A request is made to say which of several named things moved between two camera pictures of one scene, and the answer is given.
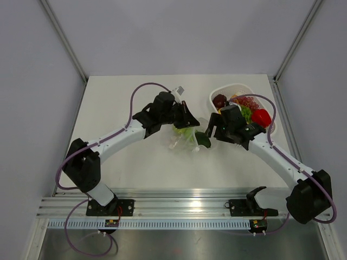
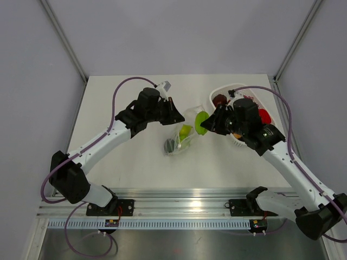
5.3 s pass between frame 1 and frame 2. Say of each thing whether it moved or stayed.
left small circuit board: stayed
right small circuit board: stayed
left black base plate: stayed
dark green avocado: moved
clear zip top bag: moved
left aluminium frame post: stayed
